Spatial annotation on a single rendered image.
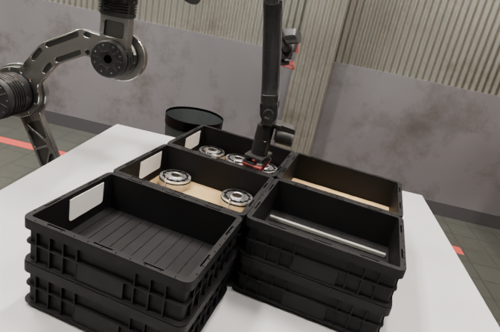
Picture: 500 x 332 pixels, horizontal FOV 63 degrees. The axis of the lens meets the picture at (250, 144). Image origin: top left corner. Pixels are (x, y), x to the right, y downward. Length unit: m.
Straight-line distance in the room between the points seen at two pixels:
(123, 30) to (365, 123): 2.41
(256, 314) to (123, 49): 1.04
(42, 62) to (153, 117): 2.01
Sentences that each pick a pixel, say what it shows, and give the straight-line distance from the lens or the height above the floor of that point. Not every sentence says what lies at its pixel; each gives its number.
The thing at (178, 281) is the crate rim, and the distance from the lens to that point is 0.82.
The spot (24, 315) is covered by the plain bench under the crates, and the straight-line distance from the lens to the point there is 1.10.
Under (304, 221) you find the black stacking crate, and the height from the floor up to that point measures 0.83.
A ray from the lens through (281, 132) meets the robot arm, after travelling 1.34.
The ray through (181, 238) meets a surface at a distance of 1.11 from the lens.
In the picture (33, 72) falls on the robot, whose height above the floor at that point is 0.99.
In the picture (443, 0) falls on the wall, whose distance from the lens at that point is 3.57.
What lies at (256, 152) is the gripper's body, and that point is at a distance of 1.36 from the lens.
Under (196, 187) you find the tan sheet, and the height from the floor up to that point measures 0.83.
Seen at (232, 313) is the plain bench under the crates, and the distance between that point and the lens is 1.11.
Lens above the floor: 1.44
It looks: 19 degrees down
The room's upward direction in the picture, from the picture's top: 11 degrees clockwise
